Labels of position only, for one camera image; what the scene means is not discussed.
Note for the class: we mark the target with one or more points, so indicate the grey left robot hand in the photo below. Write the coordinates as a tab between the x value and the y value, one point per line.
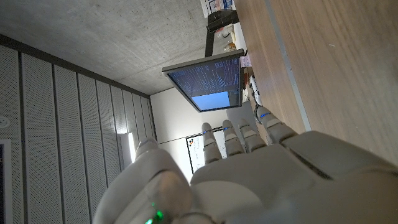
264	183

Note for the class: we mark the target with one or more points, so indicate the white game controller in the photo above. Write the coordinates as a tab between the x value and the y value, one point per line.
255	90

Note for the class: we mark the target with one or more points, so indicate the black computer monitor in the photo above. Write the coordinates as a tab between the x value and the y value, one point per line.
211	81

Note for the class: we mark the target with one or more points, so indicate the pink sticky note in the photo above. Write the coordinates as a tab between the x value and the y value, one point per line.
245	61

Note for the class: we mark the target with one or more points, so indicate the ceiling light strip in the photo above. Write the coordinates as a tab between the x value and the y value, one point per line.
130	147

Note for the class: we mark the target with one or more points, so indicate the white paper sheet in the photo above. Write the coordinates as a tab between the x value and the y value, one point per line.
239	35

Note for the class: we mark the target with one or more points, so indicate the white wipes canister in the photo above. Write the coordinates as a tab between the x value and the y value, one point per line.
217	4

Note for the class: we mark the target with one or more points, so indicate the ceiling vent slot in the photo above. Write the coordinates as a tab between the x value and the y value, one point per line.
6	186

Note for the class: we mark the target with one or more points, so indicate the round ceiling sensor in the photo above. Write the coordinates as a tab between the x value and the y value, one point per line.
3	122

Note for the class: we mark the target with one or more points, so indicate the wall whiteboard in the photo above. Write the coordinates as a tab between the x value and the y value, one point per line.
194	152

